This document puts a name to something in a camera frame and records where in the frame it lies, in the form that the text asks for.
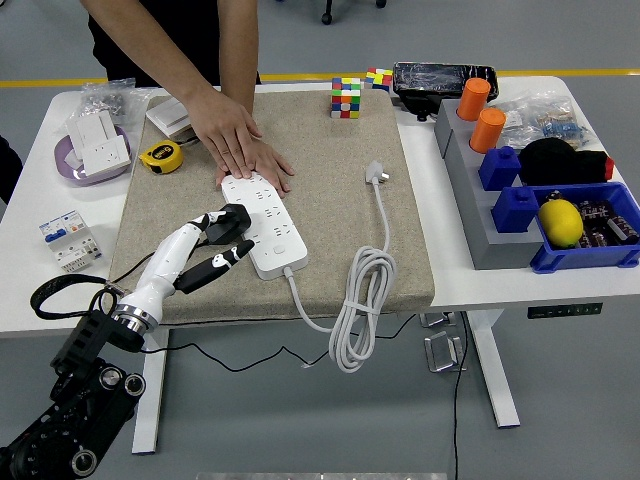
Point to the person's right hand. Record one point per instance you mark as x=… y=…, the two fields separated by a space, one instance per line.
x=225 y=130

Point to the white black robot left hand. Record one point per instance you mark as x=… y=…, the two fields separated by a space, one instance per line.
x=160 y=265

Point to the person's left hand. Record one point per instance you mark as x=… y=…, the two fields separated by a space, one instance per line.
x=275 y=167

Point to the person's left forearm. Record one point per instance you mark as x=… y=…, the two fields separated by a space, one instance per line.
x=240 y=50

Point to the person's right forearm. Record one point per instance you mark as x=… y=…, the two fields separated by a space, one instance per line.
x=145 y=40

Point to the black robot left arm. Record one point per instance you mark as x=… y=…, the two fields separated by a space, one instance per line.
x=85 y=400

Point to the yellow tape measure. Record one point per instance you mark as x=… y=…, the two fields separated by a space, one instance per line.
x=160 y=156

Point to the grey-brown fabric mat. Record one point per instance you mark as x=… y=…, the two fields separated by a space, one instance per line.
x=320 y=225

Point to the large colourful puzzle cube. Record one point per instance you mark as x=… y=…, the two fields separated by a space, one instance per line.
x=345 y=100

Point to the white blue circuit breaker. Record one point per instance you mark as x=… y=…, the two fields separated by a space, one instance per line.
x=65 y=240

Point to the person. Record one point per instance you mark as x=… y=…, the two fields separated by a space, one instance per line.
x=200 y=30

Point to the clear bag metal screws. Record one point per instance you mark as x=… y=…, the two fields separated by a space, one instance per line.
x=107 y=100

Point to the purple plate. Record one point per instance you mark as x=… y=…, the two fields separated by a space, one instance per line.
x=70 y=172

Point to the small colourful puzzle cube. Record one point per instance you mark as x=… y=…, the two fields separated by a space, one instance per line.
x=378 y=79

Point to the white table leg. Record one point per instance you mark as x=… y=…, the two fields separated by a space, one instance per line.
x=150 y=410
x=492 y=370

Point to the black chair base castor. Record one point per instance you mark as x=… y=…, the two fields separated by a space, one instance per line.
x=326 y=19

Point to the small black device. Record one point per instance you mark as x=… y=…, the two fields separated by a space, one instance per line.
x=420 y=107

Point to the black plastic-wrapped box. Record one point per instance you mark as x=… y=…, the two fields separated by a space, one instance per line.
x=430 y=80

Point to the dark rounded object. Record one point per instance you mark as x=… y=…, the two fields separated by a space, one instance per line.
x=9 y=170

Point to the grey stepped block base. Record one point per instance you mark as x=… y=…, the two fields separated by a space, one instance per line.
x=470 y=200

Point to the orange plastic cylinder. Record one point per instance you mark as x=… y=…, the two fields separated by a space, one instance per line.
x=487 y=131
x=473 y=100

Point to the small blue studded block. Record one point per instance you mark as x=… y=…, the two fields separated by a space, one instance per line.
x=499 y=170

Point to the large blue studded block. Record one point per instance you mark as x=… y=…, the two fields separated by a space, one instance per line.
x=515 y=212

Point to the clear bag white parts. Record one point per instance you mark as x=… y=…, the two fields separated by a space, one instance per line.
x=520 y=122

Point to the black fabric bundle red end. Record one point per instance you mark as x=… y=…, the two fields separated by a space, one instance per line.
x=555 y=162

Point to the clear bag blue parts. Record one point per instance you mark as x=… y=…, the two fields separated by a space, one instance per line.
x=562 y=125

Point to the yellow lemon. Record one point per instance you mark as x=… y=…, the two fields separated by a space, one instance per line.
x=560 y=224

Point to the blue plastic bin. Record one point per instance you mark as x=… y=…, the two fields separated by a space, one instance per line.
x=580 y=260

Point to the black table control panel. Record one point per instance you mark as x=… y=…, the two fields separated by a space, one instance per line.
x=565 y=310

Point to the dark capacitors pile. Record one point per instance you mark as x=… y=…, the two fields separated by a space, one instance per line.
x=607 y=222

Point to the beige wall switch panel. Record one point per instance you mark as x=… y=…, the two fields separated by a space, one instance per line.
x=182 y=131

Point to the white wall switch panel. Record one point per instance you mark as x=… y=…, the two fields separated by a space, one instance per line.
x=167 y=111

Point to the white wall socket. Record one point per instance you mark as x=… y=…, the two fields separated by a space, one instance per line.
x=105 y=156

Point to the white blank switch plate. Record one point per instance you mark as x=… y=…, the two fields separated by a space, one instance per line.
x=90 y=127

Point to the small silver metal bracket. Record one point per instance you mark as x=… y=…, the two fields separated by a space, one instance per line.
x=437 y=320

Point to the large silver metal bracket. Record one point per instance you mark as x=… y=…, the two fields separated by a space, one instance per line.
x=442 y=352

